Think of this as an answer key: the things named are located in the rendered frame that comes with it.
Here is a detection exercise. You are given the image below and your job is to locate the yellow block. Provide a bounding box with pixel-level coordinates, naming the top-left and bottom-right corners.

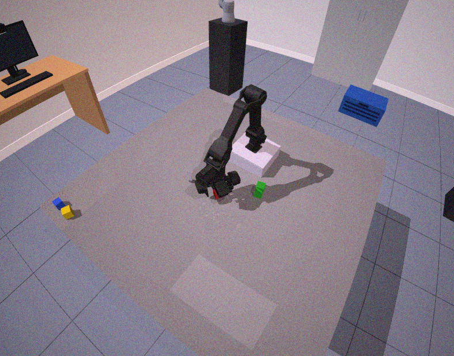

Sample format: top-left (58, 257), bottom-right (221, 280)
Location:
top-left (61, 205), bottom-right (74, 219)

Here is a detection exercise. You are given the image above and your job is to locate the blue block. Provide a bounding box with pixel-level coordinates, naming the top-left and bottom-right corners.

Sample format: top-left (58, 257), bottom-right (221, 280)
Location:
top-left (52, 197), bottom-right (65, 210)

